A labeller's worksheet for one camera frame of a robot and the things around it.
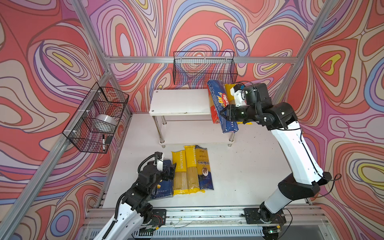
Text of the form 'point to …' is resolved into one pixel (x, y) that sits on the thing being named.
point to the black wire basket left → (93, 126)
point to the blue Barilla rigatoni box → (164, 189)
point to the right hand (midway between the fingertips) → (223, 116)
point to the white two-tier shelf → (186, 116)
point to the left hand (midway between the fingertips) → (169, 161)
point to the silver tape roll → (107, 118)
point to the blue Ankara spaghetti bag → (204, 174)
